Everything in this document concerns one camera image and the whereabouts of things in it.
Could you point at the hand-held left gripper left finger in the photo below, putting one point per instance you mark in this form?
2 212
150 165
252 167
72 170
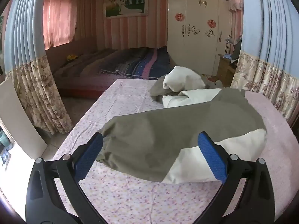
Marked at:
88 155

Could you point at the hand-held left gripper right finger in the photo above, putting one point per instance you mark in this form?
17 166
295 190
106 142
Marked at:
212 155

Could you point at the grey and white jacket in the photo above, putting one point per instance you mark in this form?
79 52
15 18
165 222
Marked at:
163 144

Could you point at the pink floral bed sheet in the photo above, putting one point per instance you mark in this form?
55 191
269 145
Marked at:
121 200

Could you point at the pink fuzzy blanket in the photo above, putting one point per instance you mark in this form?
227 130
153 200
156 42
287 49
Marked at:
278 130

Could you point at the white board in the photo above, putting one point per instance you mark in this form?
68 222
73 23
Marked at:
18 116

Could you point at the wooden side table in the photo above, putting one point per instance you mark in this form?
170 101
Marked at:
226 68

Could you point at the bed with striped dark blanket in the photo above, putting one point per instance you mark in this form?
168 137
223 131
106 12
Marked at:
121 66

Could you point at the yellow plush toy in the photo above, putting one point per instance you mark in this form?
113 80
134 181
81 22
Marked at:
72 57

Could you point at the blue floral curtain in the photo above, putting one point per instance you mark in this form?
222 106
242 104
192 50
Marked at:
35 63
268 51

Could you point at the white wardrobe with decals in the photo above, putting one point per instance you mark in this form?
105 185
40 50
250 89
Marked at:
198 32

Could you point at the pink window curtain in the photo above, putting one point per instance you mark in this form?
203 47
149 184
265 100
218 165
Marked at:
58 21

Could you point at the framed landscape wall picture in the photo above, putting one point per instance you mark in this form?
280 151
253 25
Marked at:
126 5

